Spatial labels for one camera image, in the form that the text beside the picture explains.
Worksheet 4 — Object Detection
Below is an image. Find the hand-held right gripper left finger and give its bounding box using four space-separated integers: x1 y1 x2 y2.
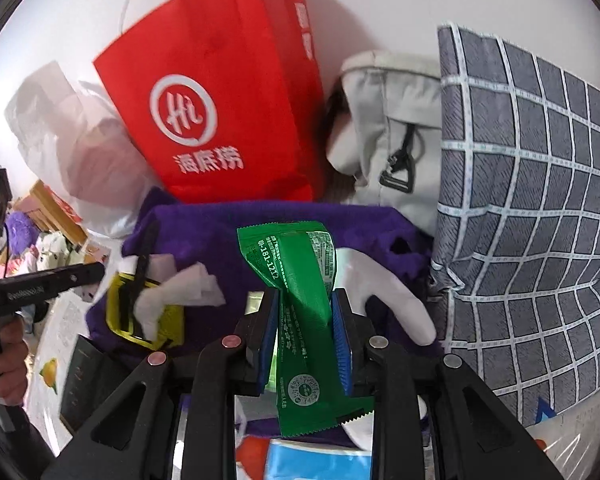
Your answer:
42 287 282 480

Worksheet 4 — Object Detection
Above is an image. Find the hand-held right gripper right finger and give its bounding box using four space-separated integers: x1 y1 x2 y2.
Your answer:
330 287 566 480

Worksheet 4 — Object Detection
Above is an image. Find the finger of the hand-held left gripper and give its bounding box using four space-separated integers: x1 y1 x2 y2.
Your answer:
40 262 106 297

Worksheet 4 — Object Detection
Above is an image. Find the white glove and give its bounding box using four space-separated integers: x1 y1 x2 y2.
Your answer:
336 249 437 347
342 407 381 453

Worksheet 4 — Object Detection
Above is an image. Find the green snack packet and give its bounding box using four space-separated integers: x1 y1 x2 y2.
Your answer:
236 221 376 438

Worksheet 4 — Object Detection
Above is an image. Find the yellow mesh pouch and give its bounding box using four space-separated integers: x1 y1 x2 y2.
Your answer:
105 220 187 352

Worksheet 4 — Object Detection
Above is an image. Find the white tissue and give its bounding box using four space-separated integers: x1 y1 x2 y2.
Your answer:
119 254 227 338

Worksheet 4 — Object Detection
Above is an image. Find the person's left hand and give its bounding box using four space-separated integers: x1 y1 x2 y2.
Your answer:
0 319 31 406

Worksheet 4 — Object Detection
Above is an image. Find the purple plush toy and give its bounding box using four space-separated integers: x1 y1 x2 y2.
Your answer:
5 212 38 256

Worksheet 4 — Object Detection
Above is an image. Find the wooden bed headboard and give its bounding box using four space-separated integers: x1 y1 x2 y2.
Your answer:
27 180 86 248

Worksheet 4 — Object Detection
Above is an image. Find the dark tin box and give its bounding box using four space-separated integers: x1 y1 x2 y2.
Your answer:
59 335 136 436

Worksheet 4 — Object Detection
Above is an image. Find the white plastic bag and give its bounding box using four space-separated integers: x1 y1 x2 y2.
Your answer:
4 60 163 238

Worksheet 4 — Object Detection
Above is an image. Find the blue tissue pack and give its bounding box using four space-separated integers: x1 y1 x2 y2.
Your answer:
267 440 373 480

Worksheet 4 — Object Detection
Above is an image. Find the purple towel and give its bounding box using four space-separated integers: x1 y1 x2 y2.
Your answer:
85 187 438 453

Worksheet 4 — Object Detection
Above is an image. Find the grey checked cushion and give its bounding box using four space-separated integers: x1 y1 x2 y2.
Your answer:
427 21 600 428

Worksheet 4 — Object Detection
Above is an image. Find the beige canvas bag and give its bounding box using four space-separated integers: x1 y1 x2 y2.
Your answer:
326 50 443 238

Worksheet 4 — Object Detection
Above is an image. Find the red paper bag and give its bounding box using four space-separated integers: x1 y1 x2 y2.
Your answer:
92 0 326 204

